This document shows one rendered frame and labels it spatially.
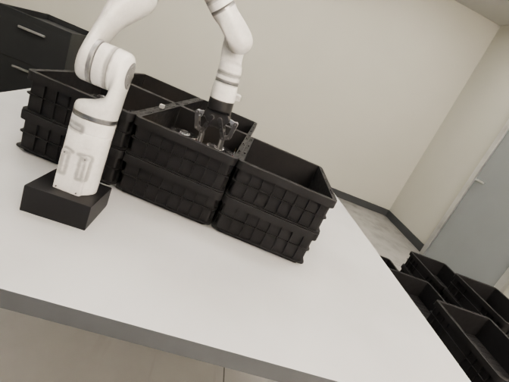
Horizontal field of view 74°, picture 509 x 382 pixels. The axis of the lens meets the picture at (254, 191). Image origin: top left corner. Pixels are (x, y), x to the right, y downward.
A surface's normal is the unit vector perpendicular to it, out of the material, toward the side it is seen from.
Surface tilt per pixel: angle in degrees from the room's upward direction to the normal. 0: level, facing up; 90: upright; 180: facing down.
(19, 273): 0
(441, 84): 90
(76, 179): 87
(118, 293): 0
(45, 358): 0
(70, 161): 87
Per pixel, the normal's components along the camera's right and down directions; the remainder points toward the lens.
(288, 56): 0.05, 0.36
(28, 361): 0.39, -0.87
